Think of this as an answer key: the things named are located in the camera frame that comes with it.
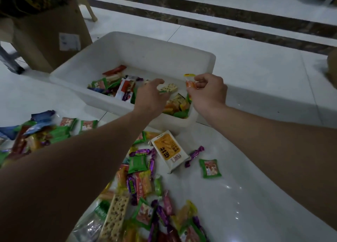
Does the person's left hand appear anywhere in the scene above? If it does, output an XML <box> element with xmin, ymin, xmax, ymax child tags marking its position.
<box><xmin>132</xmin><ymin>79</ymin><xmax>171</xmax><ymax>117</ymax></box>

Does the person's right hand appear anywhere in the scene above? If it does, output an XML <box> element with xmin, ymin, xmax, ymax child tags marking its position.
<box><xmin>186</xmin><ymin>73</ymin><xmax>228</xmax><ymax>116</ymax></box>

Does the orange jelly cup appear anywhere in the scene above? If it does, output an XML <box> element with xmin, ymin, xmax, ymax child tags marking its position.
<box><xmin>184</xmin><ymin>73</ymin><xmax>197</xmax><ymax>90</ymax></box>

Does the spotted cracker packet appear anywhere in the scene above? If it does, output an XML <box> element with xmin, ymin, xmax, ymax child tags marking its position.
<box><xmin>157</xmin><ymin>83</ymin><xmax>179</xmax><ymax>94</ymax></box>

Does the person's right forearm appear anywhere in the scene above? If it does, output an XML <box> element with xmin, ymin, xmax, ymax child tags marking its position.
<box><xmin>193</xmin><ymin>102</ymin><xmax>337</xmax><ymax>232</ymax></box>

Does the person's left forearm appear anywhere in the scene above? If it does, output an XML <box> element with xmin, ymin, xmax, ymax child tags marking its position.
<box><xmin>0</xmin><ymin>110</ymin><xmax>169</xmax><ymax>242</ymax></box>

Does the white plastic bin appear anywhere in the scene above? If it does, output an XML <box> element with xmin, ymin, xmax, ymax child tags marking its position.
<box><xmin>49</xmin><ymin>32</ymin><xmax>216</xmax><ymax>132</ymax></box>

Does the pile of assorted snacks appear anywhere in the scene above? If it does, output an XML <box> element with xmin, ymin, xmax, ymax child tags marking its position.
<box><xmin>87</xmin><ymin>65</ymin><xmax>192</xmax><ymax>119</ymax></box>

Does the orange and white snack box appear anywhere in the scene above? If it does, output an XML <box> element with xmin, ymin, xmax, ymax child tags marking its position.
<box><xmin>151</xmin><ymin>130</ymin><xmax>190</xmax><ymax>174</ymax></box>

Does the purple twisted candy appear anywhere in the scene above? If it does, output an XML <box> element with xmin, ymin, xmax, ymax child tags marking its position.
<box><xmin>184</xmin><ymin>146</ymin><xmax>205</xmax><ymax>168</ymax></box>

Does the green square snack packet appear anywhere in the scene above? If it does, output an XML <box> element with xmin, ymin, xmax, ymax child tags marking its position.
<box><xmin>59</xmin><ymin>117</ymin><xmax>78</xmax><ymax>131</ymax></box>
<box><xmin>79</xmin><ymin>120</ymin><xmax>98</xmax><ymax>135</ymax></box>
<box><xmin>199</xmin><ymin>159</ymin><xmax>222</xmax><ymax>179</ymax></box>

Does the white shipping label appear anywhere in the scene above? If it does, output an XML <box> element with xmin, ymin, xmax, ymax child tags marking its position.
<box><xmin>59</xmin><ymin>33</ymin><xmax>81</xmax><ymax>52</ymax></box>

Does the beige chair leg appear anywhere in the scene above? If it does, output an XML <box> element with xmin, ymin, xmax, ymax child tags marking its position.
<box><xmin>74</xmin><ymin>0</ymin><xmax>98</xmax><ymax>22</ymax></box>

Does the heap of mixed candy wrappers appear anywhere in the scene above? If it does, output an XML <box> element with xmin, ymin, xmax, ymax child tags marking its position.
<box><xmin>0</xmin><ymin>110</ymin><xmax>71</xmax><ymax>168</ymax></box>
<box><xmin>97</xmin><ymin>131</ymin><xmax>210</xmax><ymax>242</ymax></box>

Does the brown cardboard box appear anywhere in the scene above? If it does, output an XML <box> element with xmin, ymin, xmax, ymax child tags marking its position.
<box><xmin>12</xmin><ymin>0</ymin><xmax>93</xmax><ymax>73</ymax></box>
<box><xmin>326</xmin><ymin>48</ymin><xmax>337</xmax><ymax>90</ymax></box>

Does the long spotted nougat bar packet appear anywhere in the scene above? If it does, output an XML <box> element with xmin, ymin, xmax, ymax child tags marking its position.
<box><xmin>98</xmin><ymin>194</ymin><xmax>130</xmax><ymax>242</ymax></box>

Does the blue metal stool leg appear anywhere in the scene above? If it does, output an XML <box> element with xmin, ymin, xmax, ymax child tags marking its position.
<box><xmin>0</xmin><ymin>45</ymin><xmax>26</xmax><ymax>75</ymax></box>

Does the clear plastic bag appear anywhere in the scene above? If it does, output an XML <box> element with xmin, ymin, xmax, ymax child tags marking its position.
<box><xmin>72</xmin><ymin>210</ymin><xmax>107</xmax><ymax>242</ymax></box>

